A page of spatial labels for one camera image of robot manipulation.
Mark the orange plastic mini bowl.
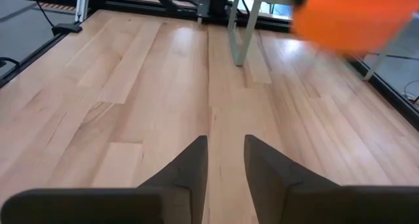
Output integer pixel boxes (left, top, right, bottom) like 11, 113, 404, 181
291, 0, 419, 58

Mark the silver aluminium post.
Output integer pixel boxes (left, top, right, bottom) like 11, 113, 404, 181
74, 0, 91, 24

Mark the pale green perforated rack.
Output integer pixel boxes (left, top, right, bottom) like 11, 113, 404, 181
227, 0, 419, 81

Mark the black adapter box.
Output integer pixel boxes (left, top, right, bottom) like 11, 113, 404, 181
51, 22, 82, 37

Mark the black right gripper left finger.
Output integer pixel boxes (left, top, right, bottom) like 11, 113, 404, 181
0, 136, 208, 224

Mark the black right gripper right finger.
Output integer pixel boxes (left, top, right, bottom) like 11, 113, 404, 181
244, 134, 419, 224

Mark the black adapter cable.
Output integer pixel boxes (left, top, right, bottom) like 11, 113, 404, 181
34, 1, 56, 30

